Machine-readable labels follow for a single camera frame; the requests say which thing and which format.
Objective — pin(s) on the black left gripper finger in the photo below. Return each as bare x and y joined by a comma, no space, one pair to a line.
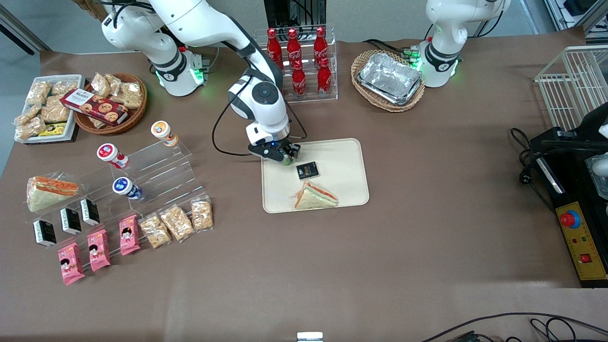
574,146

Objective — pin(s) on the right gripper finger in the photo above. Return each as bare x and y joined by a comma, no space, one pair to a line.
295,152
281,157

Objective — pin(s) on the green gum bottle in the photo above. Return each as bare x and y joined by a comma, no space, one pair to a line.
288,160

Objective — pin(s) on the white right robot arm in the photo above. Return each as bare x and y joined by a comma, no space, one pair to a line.
266,109

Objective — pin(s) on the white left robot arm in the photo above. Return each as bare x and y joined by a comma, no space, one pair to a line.
446,28

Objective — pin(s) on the cream plastic tray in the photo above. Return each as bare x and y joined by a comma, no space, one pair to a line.
337,166

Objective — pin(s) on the orange gum bottle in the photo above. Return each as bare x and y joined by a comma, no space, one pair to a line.
162,130

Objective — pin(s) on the aluminium foil tray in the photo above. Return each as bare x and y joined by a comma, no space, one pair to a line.
389,78

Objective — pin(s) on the blue gum bottle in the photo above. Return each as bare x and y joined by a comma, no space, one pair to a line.
124,187

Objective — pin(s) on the red gum bottle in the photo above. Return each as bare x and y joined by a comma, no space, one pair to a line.
109,153

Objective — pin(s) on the white rectangular tray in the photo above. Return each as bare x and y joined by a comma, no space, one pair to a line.
73,80

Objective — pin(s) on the black snack packet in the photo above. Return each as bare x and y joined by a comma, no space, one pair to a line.
307,171

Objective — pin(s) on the black yellow control box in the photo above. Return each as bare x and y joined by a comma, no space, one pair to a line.
574,190

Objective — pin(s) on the wrapped triangle sandwich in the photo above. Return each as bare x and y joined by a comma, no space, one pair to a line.
316,197
47,192

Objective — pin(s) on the clear acrylic bottle rack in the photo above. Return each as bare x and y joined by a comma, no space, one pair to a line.
311,100

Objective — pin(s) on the red cola bottle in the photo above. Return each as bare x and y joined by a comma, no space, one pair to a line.
299,83
324,78
294,45
320,45
275,45

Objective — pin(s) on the red emergency stop button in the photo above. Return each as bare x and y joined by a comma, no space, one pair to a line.
569,219

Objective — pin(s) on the clear bag peanut snack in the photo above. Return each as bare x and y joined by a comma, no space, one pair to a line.
202,214
176,223
155,231

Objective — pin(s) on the oval wicker basket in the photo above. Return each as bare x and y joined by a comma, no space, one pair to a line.
363,59

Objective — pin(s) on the clear acrylic stepped stand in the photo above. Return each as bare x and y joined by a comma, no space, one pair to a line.
161,166

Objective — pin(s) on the black equipment stand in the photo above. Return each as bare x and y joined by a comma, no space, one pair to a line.
285,12

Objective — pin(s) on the round wicker basket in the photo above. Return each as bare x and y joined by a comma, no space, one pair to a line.
135,116

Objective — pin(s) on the clear bag puffed snack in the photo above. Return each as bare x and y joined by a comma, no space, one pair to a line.
130,95
114,83
100,84

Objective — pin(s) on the pink snack pack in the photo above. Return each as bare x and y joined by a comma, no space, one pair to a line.
129,235
71,264
99,251

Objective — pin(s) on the small white device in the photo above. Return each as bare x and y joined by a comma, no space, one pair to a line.
309,337

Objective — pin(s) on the red cookie box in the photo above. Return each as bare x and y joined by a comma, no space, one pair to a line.
95,107

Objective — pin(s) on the small black box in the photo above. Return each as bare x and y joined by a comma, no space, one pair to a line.
44,232
90,212
71,221

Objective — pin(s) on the clear bag brown snack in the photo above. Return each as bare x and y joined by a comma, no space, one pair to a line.
64,87
56,111
38,92
31,128
27,114

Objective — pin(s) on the yellow snack packet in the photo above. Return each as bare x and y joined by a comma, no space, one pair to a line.
53,129

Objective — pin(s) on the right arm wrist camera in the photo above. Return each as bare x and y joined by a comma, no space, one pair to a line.
260,152

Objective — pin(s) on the aluminium frame shelf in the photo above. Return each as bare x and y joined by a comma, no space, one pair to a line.
574,9

